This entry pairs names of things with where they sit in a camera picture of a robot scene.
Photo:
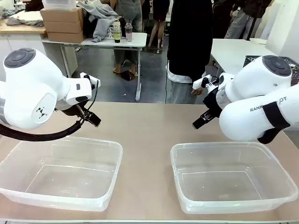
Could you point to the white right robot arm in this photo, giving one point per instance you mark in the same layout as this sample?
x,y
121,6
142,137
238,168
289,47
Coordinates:
x,y
245,121

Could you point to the flat cardboard box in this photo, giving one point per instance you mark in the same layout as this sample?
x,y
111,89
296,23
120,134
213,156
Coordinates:
x,y
63,26
65,37

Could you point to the person's left hand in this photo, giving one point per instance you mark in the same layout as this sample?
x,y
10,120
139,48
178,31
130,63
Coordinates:
x,y
197,91

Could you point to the white plastic storage container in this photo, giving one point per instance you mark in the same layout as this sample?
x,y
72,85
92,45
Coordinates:
x,y
58,4

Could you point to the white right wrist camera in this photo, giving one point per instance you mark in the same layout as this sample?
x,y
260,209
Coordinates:
x,y
198,82

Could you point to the person in black top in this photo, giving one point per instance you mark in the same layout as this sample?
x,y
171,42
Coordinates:
x,y
187,35

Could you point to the large cardboard box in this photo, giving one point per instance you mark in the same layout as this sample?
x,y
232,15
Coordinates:
x,y
61,15

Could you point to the wooden top counter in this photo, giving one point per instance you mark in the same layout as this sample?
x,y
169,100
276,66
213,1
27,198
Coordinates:
x,y
14,28

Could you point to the white plastic laundry basket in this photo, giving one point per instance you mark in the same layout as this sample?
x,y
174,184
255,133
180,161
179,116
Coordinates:
x,y
108,32

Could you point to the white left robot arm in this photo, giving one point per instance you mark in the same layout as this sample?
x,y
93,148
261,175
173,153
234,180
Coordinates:
x,y
30,88

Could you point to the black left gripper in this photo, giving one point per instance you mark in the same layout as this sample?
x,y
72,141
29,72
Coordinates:
x,y
78,110

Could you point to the clear plastic bin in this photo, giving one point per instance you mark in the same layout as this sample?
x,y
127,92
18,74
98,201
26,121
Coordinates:
x,y
70,200
210,205

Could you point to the bystander in light grey trousers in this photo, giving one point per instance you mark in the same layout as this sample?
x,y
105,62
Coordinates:
x,y
240,23

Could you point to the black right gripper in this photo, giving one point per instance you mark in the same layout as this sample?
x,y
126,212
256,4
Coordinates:
x,y
212,102

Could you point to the black bag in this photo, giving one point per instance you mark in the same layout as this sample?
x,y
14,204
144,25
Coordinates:
x,y
88,25

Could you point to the grey cloth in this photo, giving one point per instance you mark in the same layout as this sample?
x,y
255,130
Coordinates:
x,y
14,21

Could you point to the white folding table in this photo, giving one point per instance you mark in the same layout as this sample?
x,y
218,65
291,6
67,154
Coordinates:
x,y
135,39

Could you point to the bottle with dark green drink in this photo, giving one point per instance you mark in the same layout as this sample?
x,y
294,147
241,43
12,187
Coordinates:
x,y
116,33

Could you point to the grey hoodie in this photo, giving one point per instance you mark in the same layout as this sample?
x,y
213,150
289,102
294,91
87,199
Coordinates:
x,y
102,18

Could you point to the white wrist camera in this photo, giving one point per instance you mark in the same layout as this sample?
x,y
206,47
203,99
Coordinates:
x,y
93,82
198,82

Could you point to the bottle with pink drink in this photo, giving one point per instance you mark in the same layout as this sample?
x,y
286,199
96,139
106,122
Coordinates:
x,y
128,32

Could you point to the white side table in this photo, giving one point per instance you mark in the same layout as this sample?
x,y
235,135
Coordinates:
x,y
233,51

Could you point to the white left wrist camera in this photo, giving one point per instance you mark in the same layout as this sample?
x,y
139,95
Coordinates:
x,y
93,82

